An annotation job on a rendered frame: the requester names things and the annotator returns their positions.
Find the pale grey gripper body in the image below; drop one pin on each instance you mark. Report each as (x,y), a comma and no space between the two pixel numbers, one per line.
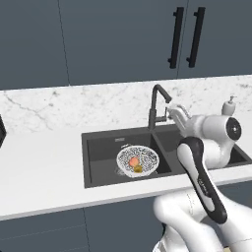
(178,114)

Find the brown kiwi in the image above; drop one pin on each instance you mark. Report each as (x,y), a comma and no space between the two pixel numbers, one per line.
(138,169)

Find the white soap dispenser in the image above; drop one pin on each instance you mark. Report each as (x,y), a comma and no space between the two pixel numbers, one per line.
(228,106)

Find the dark blue wall cupboard door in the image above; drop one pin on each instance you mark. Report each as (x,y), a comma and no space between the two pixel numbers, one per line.
(226,36)
(121,39)
(29,42)

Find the dark blue base cupboard front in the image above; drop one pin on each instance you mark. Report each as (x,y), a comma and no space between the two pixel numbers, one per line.
(121,226)
(39,233)
(238,193)

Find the orange peach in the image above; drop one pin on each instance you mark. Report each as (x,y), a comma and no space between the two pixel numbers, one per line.
(134,161)

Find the black double sink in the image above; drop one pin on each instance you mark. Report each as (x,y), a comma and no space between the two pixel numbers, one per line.
(101,154)

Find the black appliance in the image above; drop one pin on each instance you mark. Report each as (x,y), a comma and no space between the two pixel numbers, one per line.
(2,131)

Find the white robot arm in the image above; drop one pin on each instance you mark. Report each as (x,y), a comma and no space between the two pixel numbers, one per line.
(210,131)

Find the black sink faucet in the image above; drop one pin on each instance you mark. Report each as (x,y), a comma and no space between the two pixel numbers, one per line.
(152,114)

